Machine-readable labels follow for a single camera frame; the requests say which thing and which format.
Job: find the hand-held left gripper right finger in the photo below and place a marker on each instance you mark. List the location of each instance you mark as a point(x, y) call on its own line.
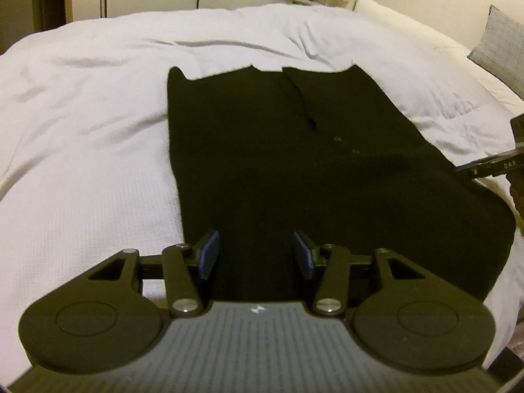
point(302, 254)

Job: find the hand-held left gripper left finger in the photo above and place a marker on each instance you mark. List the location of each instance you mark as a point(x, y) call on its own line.
point(210, 254)

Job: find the black pants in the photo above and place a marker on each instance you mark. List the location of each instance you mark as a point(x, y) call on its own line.
point(270, 155)

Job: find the grey pillow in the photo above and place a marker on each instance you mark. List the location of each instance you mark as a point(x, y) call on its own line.
point(501, 47)

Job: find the cream pillow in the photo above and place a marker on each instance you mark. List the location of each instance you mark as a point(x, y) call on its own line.
point(413, 20)

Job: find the white duvet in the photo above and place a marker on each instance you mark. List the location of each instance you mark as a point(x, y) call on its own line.
point(90, 123)

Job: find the white bedside table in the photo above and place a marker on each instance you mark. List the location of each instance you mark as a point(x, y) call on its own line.
point(315, 1)

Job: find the dark door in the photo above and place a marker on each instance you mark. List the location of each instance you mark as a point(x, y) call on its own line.
point(32, 4)

